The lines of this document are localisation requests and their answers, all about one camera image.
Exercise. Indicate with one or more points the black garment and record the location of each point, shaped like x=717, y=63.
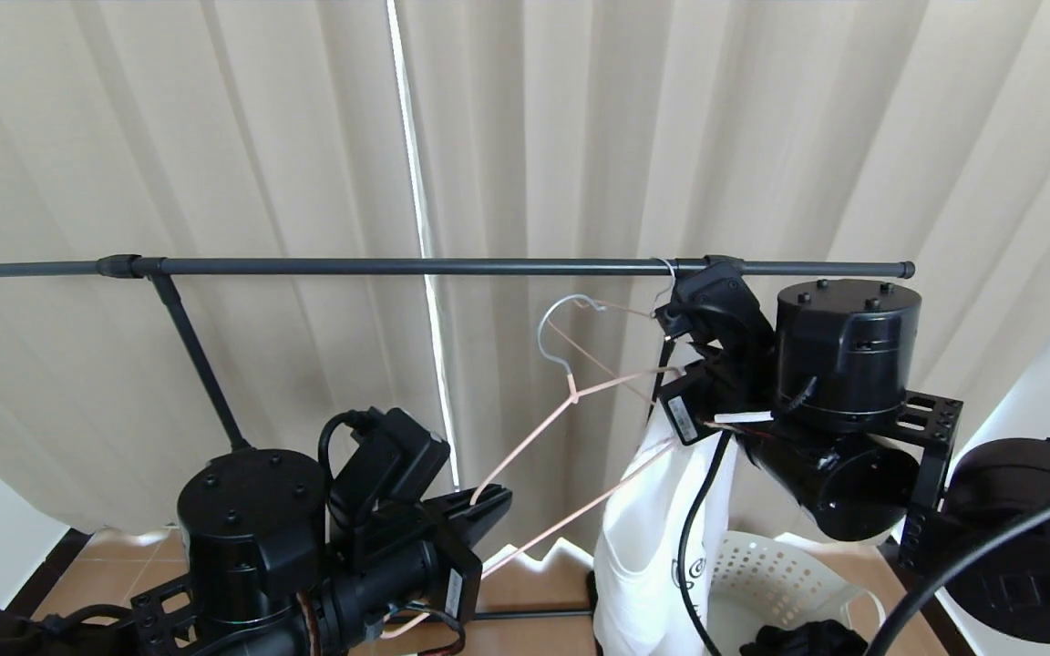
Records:
x=803, y=640

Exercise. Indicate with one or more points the black clothes rack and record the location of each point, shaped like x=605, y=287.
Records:
x=397, y=266

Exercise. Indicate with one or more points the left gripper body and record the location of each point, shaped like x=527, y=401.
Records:
x=416, y=583

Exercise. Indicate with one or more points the white laundry basket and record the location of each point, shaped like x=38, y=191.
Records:
x=762, y=574

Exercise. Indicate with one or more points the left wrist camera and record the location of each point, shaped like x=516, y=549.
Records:
x=388, y=465

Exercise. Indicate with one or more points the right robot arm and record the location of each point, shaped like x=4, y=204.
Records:
x=844, y=355

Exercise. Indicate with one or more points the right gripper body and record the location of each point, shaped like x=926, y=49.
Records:
x=716, y=401

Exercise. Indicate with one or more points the beige curtain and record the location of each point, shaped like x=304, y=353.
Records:
x=215, y=137

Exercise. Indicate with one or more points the white printed sleeveless top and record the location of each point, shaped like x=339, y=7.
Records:
x=643, y=547

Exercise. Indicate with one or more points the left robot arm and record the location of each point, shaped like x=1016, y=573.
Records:
x=252, y=528

